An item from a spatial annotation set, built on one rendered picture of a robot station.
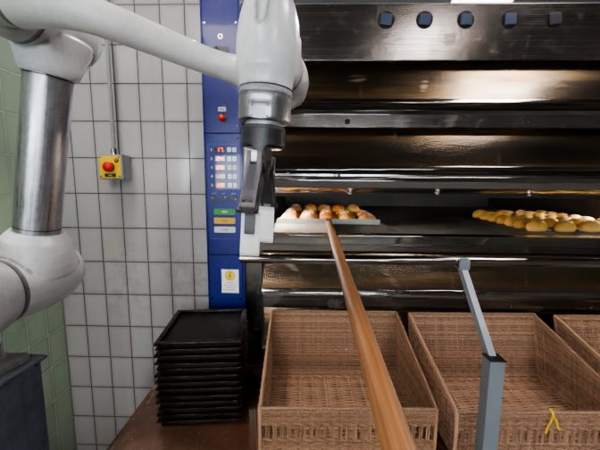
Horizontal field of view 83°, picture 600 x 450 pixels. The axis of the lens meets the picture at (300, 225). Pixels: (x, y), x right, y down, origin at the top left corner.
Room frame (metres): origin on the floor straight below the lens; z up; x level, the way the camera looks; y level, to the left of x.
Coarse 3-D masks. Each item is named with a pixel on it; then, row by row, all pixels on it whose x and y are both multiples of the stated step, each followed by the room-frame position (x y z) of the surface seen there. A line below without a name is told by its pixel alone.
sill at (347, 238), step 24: (288, 240) 1.44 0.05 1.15; (312, 240) 1.43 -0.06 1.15; (360, 240) 1.43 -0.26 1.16; (384, 240) 1.43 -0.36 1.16; (408, 240) 1.42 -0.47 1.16; (432, 240) 1.42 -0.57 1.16; (456, 240) 1.42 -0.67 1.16; (480, 240) 1.42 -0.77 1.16; (504, 240) 1.42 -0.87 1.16; (528, 240) 1.41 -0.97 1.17; (552, 240) 1.41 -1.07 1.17; (576, 240) 1.41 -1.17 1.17
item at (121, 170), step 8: (104, 160) 1.38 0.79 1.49; (112, 160) 1.38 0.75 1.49; (120, 160) 1.38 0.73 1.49; (128, 160) 1.43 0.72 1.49; (120, 168) 1.38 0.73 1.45; (128, 168) 1.43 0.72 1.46; (104, 176) 1.38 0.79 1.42; (112, 176) 1.38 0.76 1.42; (120, 176) 1.38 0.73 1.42; (128, 176) 1.42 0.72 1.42
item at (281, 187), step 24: (288, 192) 1.47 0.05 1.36; (312, 192) 1.46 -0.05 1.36; (336, 192) 1.45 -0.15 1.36; (360, 192) 1.44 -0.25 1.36; (384, 192) 1.43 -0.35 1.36; (408, 192) 1.42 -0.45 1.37; (432, 192) 1.41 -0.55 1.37; (456, 192) 1.40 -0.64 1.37; (480, 192) 1.39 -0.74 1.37; (504, 192) 1.38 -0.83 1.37; (552, 192) 1.36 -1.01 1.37; (576, 192) 1.35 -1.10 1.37
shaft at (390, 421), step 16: (336, 240) 1.15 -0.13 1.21; (336, 256) 0.94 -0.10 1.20; (352, 288) 0.65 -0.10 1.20; (352, 304) 0.57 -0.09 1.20; (352, 320) 0.52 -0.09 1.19; (368, 320) 0.51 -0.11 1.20; (368, 336) 0.45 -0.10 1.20; (368, 352) 0.41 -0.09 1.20; (368, 368) 0.37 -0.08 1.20; (384, 368) 0.37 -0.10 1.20; (368, 384) 0.35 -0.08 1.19; (384, 384) 0.34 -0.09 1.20; (384, 400) 0.31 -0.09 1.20; (384, 416) 0.29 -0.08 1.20; (400, 416) 0.29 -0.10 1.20; (384, 432) 0.27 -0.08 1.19; (400, 432) 0.27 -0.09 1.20; (384, 448) 0.26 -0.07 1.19; (400, 448) 0.25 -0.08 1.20; (416, 448) 0.26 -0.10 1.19
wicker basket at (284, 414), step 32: (288, 320) 1.39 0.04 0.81; (320, 320) 1.39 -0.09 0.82; (384, 320) 1.39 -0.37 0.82; (288, 352) 1.35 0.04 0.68; (320, 352) 1.36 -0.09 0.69; (352, 352) 1.36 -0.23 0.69; (288, 384) 1.27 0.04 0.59; (320, 384) 1.27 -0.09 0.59; (352, 384) 1.28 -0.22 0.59; (416, 384) 1.11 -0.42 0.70; (288, 416) 0.94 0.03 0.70; (320, 416) 0.94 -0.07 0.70; (352, 416) 0.94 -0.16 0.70; (416, 416) 0.94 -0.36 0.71; (288, 448) 0.93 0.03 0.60; (320, 448) 0.94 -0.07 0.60; (352, 448) 0.94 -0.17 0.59
